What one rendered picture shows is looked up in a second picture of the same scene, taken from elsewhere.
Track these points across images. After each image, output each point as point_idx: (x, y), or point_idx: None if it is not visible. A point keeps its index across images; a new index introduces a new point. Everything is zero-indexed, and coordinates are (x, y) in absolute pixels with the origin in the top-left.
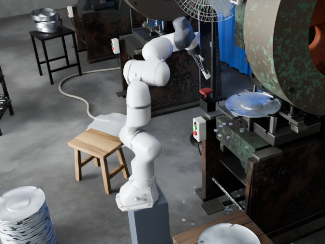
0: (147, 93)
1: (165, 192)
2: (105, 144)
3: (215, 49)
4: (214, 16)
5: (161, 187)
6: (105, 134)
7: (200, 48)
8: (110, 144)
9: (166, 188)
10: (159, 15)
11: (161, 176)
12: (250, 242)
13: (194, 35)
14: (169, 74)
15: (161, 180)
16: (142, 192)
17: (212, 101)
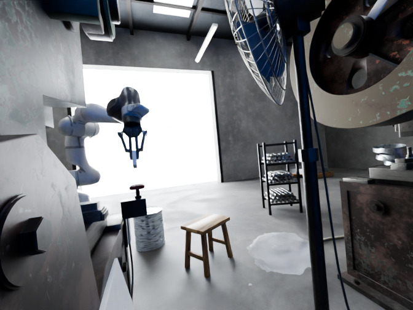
0: (65, 138)
1: (169, 309)
2: (197, 224)
3: (308, 168)
4: (298, 93)
5: (179, 305)
6: (215, 222)
7: (126, 122)
8: (196, 226)
9: (176, 309)
10: (336, 120)
11: (200, 305)
12: None
13: (123, 104)
14: (59, 125)
15: (192, 304)
16: None
17: (121, 200)
